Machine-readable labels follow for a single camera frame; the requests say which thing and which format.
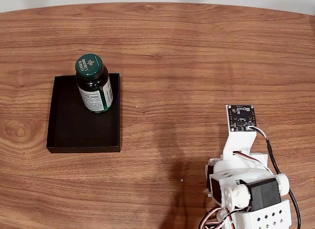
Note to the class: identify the green-capped dark pill bottle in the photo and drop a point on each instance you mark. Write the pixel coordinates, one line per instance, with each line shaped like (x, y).
(92, 91)

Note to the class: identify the black shallow open box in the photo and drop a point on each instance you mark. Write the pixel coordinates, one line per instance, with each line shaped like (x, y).
(73, 130)

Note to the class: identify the black camera board white mount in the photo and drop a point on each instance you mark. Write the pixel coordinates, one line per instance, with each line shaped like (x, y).
(242, 117)

